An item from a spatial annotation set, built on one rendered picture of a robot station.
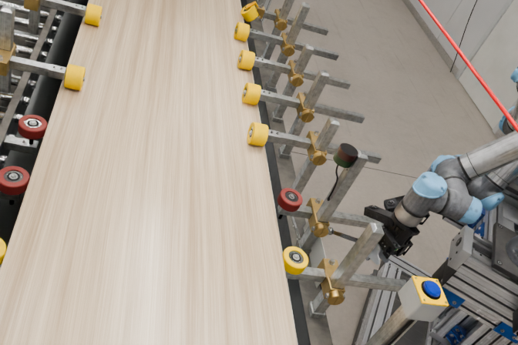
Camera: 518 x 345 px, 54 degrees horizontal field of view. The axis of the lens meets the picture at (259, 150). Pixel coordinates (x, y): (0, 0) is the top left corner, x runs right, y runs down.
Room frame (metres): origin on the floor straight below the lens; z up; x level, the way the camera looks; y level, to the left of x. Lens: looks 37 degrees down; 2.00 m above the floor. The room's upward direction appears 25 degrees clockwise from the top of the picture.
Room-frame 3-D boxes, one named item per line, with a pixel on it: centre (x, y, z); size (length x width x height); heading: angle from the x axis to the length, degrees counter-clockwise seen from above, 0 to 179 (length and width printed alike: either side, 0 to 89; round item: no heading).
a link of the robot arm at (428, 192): (1.14, -0.45, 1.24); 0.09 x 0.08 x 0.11; 99
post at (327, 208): (1.31, -0.29, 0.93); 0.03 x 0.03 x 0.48; 22
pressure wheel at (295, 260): (1.06, -0.23, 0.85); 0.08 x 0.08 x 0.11
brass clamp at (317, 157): (1.56, -0.19, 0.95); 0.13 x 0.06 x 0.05; 22
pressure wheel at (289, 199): (1.30, -0.16, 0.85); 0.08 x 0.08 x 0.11
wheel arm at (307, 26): (2.54, 0.11, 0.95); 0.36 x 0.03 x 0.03; 112
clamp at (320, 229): (1.33, -0.28, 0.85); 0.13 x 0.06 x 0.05; 22
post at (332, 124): (1.54, -0.19, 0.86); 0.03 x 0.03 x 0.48; 22
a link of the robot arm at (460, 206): (1.17, -0.54, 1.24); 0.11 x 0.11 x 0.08; 9
